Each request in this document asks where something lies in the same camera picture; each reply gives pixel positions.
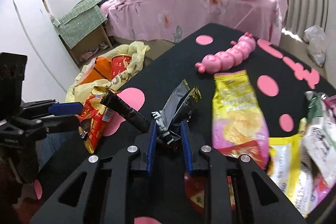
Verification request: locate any red gold snack bag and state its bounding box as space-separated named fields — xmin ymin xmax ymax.
xmin=77 ymin=86 xmax=116 ymax=154

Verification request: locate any white plastic bag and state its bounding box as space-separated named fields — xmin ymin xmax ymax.
xmin=303 ymin=25 xmax=327 ymax=68

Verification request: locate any yellow white snack packet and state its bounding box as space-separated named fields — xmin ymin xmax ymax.
xmin=267 ymin=134 xmax=313 ymax=218

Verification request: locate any yellow potato chips bag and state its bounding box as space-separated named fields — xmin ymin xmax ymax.
xmin=212 ymin=70 xmax=269 ymax=169

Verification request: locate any pink floral bed duvet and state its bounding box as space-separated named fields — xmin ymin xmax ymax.
xmin=101 ymin=0 xmax=288 ymax=44

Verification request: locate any green checked cloth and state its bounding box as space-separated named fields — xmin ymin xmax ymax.
xmin=51 ymin=0 xmax=107 ymax=49

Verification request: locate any black silver snack wrapper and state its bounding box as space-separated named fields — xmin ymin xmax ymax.
xmin=151 ymin=79 xmax=202 ymax=146

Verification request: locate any cardboard bedside box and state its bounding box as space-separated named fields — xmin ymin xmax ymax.
xmin=59 ymin=25 xmax=112 ymax=65

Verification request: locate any pink caterpillar toy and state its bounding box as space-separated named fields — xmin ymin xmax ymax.
xmin=195 ymin=32 xmax=256 ymax=75

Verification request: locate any yellow plastic trash bag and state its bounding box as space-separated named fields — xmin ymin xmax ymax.
xmin=65 ymin=41 xmax=150 ymax=103

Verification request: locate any green white snack bag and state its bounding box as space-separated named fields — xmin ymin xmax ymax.
xmin=303 ymin=91 xmax=335 ymax=188

